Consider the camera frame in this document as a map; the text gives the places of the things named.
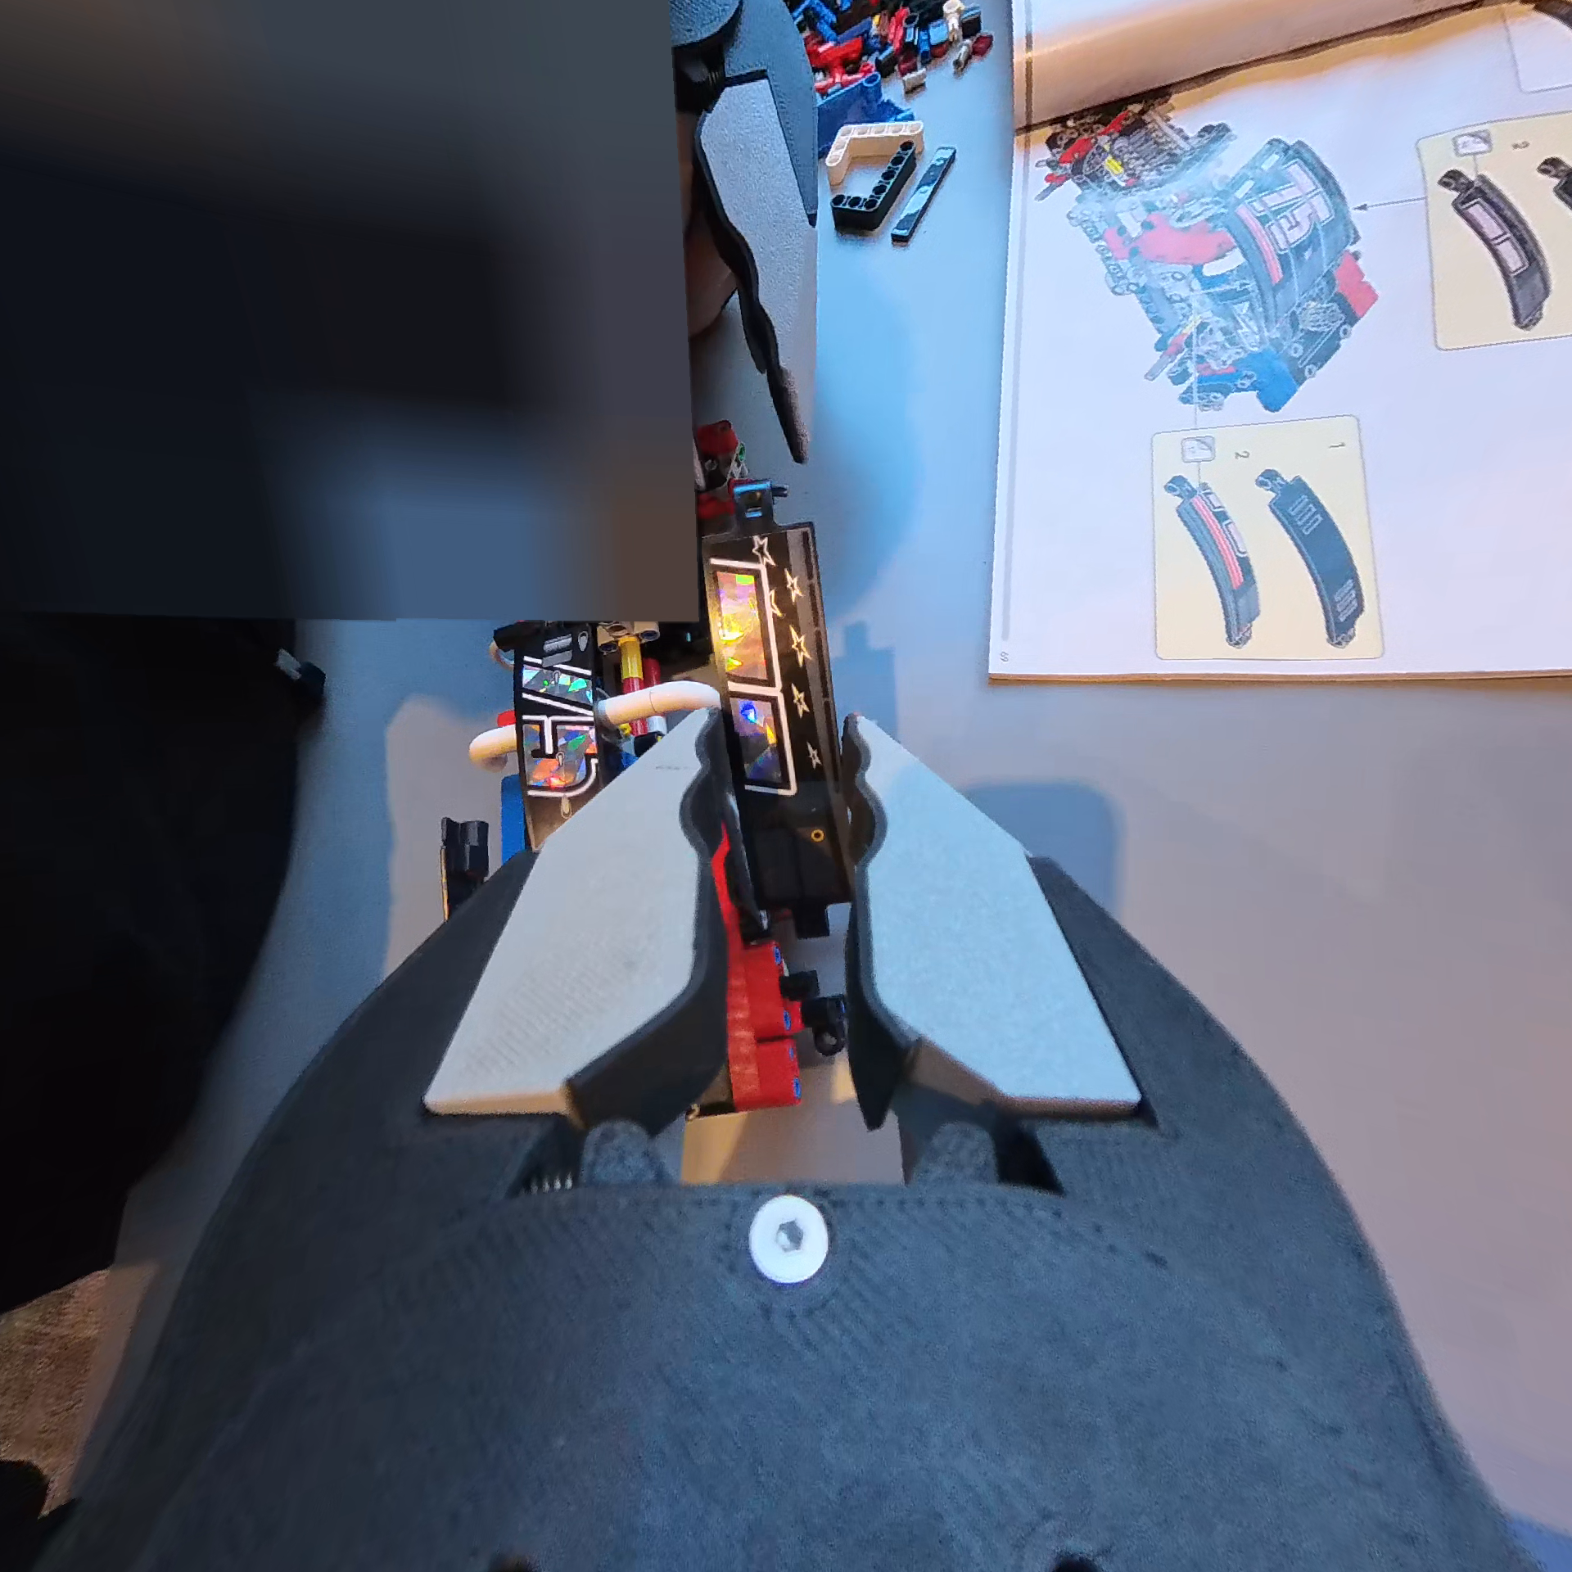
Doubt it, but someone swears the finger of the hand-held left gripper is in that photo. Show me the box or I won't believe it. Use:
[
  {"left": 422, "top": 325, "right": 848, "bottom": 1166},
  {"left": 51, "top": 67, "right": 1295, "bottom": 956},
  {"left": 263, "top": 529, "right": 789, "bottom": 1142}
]
[{"left": 694, "top": 0, "right": 821, "bottom": 465}]

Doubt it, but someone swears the toy brick car model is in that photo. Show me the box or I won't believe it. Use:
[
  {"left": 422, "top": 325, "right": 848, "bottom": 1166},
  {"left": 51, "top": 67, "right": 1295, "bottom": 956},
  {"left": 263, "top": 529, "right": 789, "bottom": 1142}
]
[{"left": 440, "top": 420, "right": 859, "bottom": 1121}]

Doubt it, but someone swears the black starred brick panel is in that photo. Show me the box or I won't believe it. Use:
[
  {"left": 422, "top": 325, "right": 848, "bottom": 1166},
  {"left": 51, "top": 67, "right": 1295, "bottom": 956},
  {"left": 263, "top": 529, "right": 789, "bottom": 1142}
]
[{"left": 701, "top": 483, "right": 858, "bottom": 940}]

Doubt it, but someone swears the pile of loose toy bricks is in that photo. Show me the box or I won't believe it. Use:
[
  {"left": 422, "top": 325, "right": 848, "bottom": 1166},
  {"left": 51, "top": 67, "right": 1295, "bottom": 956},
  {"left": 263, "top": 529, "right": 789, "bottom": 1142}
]
[{"left": 800, "top": 0, "right": 988, "bottom": 245}]

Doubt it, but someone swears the open instruction booklet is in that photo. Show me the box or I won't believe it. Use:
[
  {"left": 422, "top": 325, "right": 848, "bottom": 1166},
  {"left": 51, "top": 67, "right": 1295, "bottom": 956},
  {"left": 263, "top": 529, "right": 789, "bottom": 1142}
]
[{"left": 988, "top": 0, "right": 1572, "bottom": 680}]

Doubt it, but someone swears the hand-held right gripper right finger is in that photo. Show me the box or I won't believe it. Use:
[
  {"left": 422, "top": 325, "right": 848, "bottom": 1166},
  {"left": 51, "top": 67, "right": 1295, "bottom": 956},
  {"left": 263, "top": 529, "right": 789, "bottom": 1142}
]
[{"left": 839, "top": 715, "right": 1145, "bottom": 1130}]

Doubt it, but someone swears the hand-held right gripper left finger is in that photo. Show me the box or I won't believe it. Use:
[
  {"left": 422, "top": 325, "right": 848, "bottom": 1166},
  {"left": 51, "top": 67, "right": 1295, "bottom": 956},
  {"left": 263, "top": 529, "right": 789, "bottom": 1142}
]
[{"left": 422, "top": 709, "right": 731, "bottom": 1130}]

